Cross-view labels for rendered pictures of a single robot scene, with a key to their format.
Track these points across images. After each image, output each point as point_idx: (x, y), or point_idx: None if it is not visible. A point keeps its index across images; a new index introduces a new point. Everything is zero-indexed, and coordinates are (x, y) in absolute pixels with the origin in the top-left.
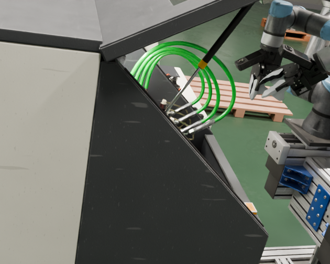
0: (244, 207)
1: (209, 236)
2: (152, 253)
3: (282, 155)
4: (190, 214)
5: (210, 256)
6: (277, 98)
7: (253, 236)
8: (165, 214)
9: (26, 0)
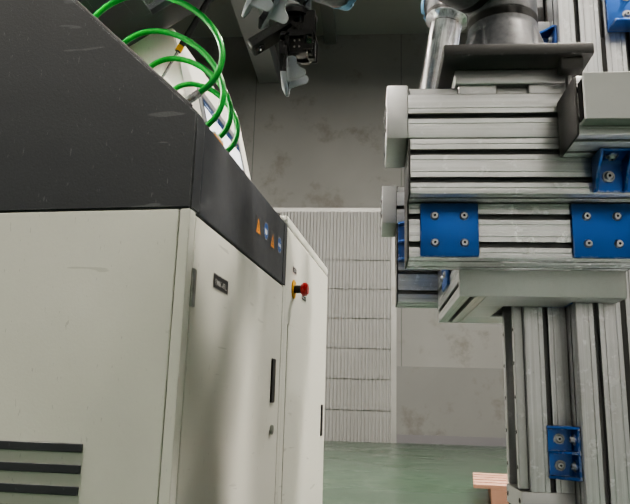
0: (139, 59)
1: (85, 122)
2: None
3: (386, 203)
4: (48, 81)
5: (92, 167)
6: (262, 6)
7: (166, 116)
8: (8, 85)
9: None
